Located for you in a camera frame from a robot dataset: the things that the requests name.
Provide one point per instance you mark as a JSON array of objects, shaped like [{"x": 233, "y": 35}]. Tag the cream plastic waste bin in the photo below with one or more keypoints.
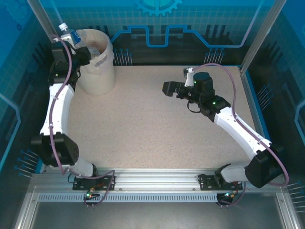
[{"x": 100, "y": 83}]

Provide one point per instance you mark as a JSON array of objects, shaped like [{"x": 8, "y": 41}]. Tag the clear plastic bin liner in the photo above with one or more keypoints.
[{"x": 102, "y": 62}]

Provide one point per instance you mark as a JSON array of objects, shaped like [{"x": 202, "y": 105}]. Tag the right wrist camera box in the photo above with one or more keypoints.
[{"x": 189, "y": 77}]

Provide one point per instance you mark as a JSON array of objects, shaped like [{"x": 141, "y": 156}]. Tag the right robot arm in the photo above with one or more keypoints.
[{"x": 238, "y": 128}]

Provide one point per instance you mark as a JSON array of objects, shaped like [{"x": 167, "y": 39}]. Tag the small LED connector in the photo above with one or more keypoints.
[
  {"x": 90, "y": 194},
  {"x": 230, "y": 194}
]

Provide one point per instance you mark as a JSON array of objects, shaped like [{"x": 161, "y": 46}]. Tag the blue label water bottle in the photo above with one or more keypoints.
[{"x": 76, "y": 37}]

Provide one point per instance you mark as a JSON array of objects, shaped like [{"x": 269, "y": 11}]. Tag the aluminium frame post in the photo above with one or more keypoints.
[
  {"x": 45, "y": 14},
  {"x": 259, "y": 35}
]

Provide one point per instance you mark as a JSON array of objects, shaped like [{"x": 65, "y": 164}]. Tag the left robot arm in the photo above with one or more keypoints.
[{"x": 59, "y": 107}]

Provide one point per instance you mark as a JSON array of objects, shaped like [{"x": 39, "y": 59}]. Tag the blue table edge strip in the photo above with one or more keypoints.
[{"x": 40, "y": 169}]

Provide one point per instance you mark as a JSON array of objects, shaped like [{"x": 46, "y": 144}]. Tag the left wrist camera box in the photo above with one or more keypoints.
[{"x": 64, "y": 40}]

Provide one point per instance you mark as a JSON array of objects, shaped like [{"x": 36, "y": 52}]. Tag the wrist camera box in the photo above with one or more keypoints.
[
  {"x": 189, "y": 77},
  {"x": 64, "y": 40}
]

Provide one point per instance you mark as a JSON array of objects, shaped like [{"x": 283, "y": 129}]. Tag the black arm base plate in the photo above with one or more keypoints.
[
  {"x": 81, "y": 184},
  {"x": 207, "y": 183}
]

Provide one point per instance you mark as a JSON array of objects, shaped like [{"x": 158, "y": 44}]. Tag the aluminium mounting rail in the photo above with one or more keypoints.
[{"x": 155, "y": 179}]

